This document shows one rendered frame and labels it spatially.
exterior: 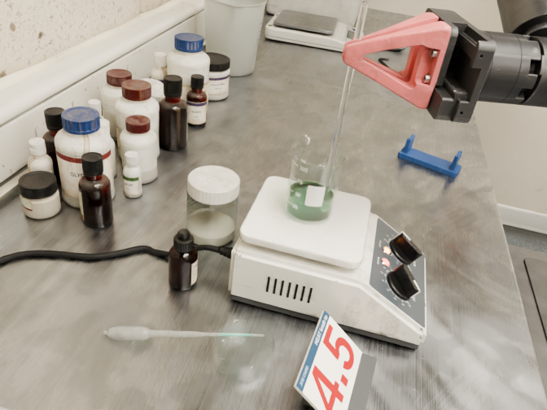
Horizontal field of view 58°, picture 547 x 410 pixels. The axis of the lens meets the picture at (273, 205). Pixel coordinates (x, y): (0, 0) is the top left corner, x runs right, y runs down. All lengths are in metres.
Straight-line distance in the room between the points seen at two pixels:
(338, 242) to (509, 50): 0.22
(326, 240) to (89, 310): 0.24
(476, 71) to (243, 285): 0.28
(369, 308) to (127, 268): 0.26
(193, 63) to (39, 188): 0.35
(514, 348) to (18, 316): 0.49
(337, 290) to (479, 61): 0.23
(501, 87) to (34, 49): 0.59
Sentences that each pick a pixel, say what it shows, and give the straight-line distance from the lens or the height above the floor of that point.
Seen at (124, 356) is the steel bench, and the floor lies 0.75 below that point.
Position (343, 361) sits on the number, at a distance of 0.47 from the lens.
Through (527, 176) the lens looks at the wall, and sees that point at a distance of 2.22.
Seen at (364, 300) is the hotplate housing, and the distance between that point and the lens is 0.48.
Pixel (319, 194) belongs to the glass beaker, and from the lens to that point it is 0.47.
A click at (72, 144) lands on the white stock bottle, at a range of 0.61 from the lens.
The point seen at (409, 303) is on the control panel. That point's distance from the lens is 0.51.
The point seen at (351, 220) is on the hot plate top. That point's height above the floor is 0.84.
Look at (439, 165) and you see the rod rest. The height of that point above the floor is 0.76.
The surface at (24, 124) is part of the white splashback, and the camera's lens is 0.71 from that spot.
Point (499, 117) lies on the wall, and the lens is 2.09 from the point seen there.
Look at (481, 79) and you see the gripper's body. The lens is 0.41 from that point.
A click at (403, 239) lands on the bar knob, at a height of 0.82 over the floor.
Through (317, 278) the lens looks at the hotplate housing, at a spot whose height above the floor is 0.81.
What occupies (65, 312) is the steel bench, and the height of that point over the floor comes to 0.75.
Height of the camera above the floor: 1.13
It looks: 34 degrees down
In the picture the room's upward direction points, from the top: 8 degrees clockwise
